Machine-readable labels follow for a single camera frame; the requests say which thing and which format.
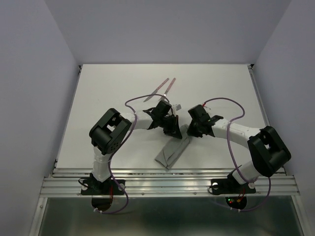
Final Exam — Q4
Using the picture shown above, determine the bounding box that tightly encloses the pink handled knife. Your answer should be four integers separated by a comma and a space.
143, 78, 169, 102

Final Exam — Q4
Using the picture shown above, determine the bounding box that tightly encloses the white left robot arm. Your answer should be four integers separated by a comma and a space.
89, 100, 182, 194

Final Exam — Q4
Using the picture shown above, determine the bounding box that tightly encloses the aluminium mounting rail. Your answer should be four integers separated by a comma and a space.
40, 168, 300, 198

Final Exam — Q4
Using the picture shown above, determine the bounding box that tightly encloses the grey cloth napkin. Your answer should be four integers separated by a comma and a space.
155, 124, 190, 170

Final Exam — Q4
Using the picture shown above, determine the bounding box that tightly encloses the pink handled fork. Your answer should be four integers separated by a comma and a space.
158, 78, 176, 101

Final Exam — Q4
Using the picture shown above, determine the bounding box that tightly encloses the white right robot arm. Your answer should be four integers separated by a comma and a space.
187, 105, 291, 192

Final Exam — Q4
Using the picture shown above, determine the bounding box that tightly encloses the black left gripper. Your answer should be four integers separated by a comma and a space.
158, 115, 182, 139

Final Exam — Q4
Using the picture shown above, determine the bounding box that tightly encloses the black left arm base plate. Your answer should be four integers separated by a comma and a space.
78, 177, 124, 196

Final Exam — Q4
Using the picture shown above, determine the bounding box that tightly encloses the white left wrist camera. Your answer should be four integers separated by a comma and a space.
172, 104, 182, 111

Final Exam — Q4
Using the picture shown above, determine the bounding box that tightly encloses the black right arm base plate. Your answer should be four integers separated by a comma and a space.
208, 178, 256, 196

